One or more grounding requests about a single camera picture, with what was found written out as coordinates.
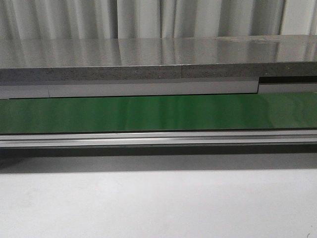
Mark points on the aluminium conveyor frame rail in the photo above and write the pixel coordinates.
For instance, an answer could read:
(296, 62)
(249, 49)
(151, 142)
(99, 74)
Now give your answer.
(161, 138)

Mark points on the white pleated curtain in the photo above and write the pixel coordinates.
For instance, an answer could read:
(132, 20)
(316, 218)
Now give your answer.
(106, 19)

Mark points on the grey stone counter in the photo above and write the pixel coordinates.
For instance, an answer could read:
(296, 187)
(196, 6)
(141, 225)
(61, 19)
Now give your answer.
(137, 67)

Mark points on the green conveyor belt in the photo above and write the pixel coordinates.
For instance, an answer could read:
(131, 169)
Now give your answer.
(158, 113)

